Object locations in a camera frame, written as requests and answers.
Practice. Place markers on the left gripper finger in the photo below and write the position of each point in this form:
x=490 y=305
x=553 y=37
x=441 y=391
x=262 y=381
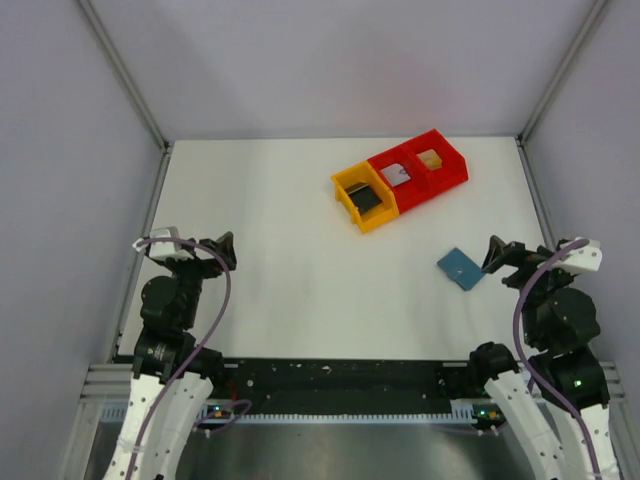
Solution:
x=223 y=246
x=226 y=260

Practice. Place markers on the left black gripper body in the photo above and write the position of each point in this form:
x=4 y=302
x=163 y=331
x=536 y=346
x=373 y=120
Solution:
x=208 y=255

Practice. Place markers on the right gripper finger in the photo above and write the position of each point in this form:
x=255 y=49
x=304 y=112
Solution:
x=496 y=259
x=499 y=247

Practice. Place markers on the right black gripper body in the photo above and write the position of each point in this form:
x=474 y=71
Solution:
x=516 y=256

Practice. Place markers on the blue leather card holder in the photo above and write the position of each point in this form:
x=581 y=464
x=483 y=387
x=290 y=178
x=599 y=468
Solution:
x=460 y=269

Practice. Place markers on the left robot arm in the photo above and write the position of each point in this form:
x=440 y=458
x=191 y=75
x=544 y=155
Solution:
x=171 y=375

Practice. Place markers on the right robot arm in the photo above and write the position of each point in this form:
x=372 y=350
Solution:
x=549 y=387

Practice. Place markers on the gold card in red bin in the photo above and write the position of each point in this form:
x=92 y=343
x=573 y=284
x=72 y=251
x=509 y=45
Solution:
x=431 y=159

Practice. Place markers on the silver card in red bin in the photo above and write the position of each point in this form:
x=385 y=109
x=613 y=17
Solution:
x=395 y=174

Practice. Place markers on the black card in yellow bin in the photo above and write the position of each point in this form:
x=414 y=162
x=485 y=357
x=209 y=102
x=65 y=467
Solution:
x=363 y=197

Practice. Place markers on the far red plastic bin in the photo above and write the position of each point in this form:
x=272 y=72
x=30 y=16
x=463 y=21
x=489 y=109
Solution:
x=443 y=166

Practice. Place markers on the red plastic bin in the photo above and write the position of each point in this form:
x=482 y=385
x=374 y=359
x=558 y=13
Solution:
x=412 y=193
x=443 y=166

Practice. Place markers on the middle red plastic bin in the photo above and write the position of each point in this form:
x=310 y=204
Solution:
x=412 y=193

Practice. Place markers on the yellow plastic bin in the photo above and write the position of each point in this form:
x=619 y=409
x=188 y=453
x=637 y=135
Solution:
x=365 y=173

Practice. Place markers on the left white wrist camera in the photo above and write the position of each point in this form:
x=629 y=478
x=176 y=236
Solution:
x=157 y=247

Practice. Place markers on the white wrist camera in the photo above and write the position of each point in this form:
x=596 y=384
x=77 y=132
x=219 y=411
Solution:
x=157 y=247
x=583 y=260

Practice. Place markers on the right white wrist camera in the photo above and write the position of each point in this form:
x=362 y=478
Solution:
x=583 y=260

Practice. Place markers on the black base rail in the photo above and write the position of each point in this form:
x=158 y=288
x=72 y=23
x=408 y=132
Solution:
x=333 y=387

